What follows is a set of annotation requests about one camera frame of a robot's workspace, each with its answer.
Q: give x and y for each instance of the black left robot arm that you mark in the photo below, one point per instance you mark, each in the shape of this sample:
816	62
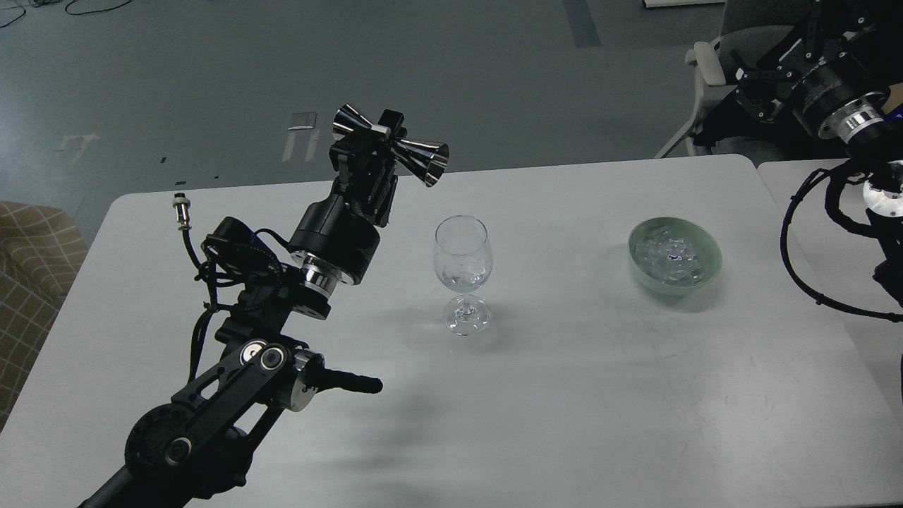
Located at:
244	371

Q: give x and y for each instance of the plaid beige sofa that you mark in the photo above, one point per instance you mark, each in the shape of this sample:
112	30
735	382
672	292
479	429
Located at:
42	250

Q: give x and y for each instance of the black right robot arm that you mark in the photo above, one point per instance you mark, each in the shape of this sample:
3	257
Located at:
862	196

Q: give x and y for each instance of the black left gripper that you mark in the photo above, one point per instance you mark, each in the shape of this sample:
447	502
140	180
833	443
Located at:
342	229

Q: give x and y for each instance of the clear wine glass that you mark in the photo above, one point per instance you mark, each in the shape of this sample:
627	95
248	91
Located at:
463	261

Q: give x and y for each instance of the clear ice cubes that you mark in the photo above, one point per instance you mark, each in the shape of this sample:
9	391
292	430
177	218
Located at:
668	258

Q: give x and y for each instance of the steel double jigger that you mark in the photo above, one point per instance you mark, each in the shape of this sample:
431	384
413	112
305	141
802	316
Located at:
426	160

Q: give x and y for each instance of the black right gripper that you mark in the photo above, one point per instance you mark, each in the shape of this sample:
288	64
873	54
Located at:
802	59

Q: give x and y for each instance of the green bowl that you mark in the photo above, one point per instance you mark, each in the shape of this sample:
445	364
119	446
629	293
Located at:
706	246

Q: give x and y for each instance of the white office chair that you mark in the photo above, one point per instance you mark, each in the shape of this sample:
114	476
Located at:
712	77

